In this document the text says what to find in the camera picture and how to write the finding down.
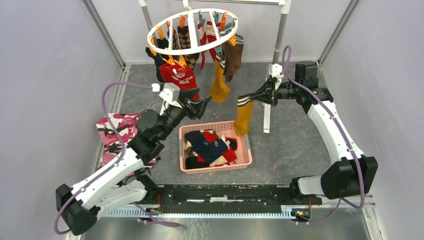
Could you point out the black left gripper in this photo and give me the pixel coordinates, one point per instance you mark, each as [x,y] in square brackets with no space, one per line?
[197,108]

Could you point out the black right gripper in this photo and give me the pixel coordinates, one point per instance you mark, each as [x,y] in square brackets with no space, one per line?
[263,94]

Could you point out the yellow cloth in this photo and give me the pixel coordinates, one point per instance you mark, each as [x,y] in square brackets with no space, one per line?
[219,90]

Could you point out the red cloth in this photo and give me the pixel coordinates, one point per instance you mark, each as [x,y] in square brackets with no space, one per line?
[183,77]

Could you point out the black sock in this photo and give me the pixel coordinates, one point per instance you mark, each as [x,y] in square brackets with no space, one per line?
[158,58]

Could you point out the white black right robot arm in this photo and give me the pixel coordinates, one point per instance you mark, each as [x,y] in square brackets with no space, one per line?
[351,172]

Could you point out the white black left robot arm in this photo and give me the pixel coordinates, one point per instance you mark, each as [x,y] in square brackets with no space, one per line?
[80,206]

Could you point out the orange clothes clip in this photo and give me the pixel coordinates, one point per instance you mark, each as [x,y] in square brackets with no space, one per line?
[233,40]
[180,61]

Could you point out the teal clothes clip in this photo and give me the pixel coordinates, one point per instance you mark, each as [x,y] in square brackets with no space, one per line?
[219,50]

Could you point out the navy blue sock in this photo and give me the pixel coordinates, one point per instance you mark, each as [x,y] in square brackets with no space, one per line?
[208,146]

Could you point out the brown striped sock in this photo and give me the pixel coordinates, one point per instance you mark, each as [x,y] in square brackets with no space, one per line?
[233,57]

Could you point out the argyle brown yellow sock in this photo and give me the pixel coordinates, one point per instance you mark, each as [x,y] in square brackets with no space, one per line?
[185,43]

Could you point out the pink perforated plastic basket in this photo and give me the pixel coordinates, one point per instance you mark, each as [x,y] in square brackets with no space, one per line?
[238,156]

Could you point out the red white santa sock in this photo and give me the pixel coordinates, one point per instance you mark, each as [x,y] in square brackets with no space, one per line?
[207,35]

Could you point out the white metal drying rack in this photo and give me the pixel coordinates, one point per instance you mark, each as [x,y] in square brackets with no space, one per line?
[284,11]

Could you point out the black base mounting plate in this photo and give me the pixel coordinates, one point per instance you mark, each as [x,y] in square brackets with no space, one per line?
[226,198]

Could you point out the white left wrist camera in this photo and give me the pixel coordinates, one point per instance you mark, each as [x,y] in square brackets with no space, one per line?
[169,92]

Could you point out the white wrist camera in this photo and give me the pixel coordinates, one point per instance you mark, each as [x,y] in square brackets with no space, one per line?
[169,92]
[275,74]

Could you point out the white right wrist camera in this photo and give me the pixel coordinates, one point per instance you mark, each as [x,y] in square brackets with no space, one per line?
[275,74]

